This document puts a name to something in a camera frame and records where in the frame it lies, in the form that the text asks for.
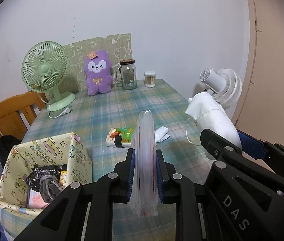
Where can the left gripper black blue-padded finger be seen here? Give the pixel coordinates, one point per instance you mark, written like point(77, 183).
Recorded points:
point(174, 188)
point(84, 211)

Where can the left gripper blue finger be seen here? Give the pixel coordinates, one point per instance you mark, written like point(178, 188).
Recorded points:
point(271, 154)

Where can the grey sock bundle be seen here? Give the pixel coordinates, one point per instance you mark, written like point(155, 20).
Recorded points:
point(49, 188)

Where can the beige white cloth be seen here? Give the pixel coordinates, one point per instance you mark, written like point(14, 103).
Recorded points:
point(161, 134)

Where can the colourful tissue pack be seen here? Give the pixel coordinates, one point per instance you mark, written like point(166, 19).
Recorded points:
point(119, 137)

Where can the pink wet wipes pack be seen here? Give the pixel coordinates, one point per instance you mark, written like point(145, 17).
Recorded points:
point(35, 200)

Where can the white cloth bag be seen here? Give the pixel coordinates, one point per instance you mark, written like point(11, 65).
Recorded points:
point(208, 114)

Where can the yellow cartoon storage box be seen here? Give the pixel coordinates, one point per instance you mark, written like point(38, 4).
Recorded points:
point(56, 150)

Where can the plaid tablecloth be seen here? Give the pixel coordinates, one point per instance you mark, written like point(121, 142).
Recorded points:
point(92, 118)

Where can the white floor fan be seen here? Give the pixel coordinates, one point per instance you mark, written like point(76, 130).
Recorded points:
point(225, 84)

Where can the green fan power plug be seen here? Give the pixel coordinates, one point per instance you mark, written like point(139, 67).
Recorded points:
point(54, 115)

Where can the black cloth on chair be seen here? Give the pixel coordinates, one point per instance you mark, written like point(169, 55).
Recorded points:
point(6, 144)

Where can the cotton swab container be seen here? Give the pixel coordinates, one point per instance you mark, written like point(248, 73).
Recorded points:
point(150, 79)

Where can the wooden chair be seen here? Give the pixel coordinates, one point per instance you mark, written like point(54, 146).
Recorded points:
point(18, 112)

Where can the glass mason jar mug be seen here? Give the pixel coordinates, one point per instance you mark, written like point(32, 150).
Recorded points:
point(125, 75)

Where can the purple plush toy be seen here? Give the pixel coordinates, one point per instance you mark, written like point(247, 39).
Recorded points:
point(97, 69)

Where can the green desk fan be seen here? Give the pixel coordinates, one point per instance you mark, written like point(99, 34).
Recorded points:
point(44, 67)

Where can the green cartoon cardboard panel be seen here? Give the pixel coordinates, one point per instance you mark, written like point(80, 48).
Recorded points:
point(79, 54)

